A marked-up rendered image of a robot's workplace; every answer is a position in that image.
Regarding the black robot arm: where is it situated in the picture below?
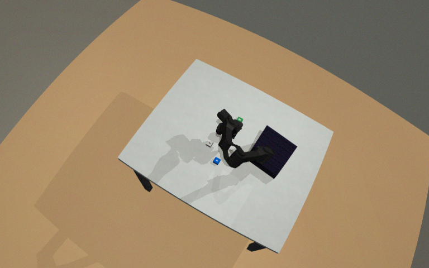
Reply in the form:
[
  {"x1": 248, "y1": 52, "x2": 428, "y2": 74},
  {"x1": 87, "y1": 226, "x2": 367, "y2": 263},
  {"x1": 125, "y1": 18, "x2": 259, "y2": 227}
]
[{"x1": 216, "y1": 109, "x2": 275, "y2": 168}]

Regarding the blue block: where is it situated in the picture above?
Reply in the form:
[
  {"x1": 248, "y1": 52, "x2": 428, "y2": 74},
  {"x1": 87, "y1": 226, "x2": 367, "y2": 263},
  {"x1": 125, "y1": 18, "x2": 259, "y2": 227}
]
[{"x1": 213, "y1": 157, "x2": 221, "y2": 165}]

